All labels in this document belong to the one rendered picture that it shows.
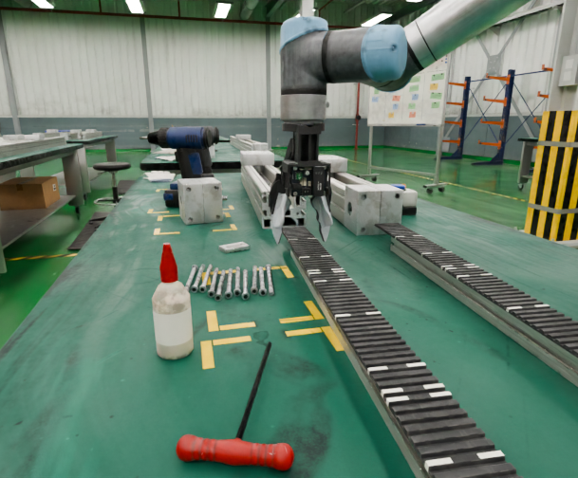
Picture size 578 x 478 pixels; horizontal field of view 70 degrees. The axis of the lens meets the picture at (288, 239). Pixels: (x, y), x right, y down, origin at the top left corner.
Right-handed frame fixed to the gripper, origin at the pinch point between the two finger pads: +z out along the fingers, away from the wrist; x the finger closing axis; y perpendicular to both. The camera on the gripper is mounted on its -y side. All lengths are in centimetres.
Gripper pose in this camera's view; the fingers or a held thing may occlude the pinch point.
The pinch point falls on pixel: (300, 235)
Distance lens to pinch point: 76.2
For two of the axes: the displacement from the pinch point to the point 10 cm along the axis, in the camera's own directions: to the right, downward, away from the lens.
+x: 9.9, -0.5, 1.6
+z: 0.0, 9.6, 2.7
